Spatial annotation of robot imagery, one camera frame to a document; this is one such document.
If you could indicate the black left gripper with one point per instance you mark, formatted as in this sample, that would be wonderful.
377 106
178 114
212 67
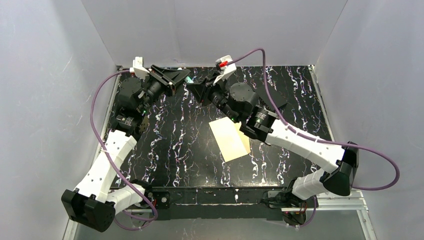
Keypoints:
161 77

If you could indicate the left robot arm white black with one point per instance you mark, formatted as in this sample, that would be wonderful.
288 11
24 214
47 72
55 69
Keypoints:
104 191

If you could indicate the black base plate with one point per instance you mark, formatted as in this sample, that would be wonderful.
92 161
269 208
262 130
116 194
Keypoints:
223 212

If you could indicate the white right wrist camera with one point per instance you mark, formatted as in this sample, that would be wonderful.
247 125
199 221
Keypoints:
225 67

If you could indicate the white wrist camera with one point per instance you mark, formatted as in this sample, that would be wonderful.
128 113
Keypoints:
138 68
225 67

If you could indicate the aluminium front rail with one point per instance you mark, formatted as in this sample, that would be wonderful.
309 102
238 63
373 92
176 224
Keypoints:
171 197

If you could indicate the black flat box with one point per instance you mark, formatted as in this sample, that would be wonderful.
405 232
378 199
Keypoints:
277 98

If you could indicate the cream envelope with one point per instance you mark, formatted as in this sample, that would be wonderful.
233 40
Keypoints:
232 143

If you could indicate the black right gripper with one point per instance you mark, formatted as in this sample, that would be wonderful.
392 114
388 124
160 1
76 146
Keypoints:
209 88

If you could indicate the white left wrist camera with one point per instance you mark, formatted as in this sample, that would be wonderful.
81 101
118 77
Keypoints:
138 68

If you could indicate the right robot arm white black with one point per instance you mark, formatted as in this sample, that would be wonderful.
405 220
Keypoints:
239 102

